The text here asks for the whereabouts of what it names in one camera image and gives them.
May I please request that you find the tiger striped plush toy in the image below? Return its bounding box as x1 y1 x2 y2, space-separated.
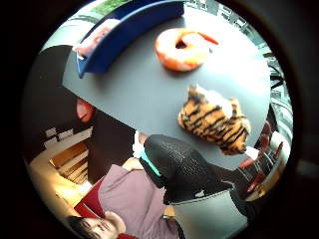
176 85 252 156

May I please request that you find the the person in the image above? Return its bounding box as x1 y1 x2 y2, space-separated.
65 130 182 239

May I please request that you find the red and white chair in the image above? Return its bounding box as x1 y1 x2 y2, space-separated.
237 120 285 194

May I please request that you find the wooden shelf unit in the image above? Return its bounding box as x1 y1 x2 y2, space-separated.
49 141 91 185

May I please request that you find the red round stool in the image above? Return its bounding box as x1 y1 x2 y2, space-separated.
75 97 97 124

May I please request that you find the blue plastic tray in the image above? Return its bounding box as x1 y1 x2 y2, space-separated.
75 0 185 80

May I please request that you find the pink plush toy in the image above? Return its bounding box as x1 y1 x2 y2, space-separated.
73 18 120 57

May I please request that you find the orange ring plush toy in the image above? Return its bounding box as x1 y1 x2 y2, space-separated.
154 27 219 73

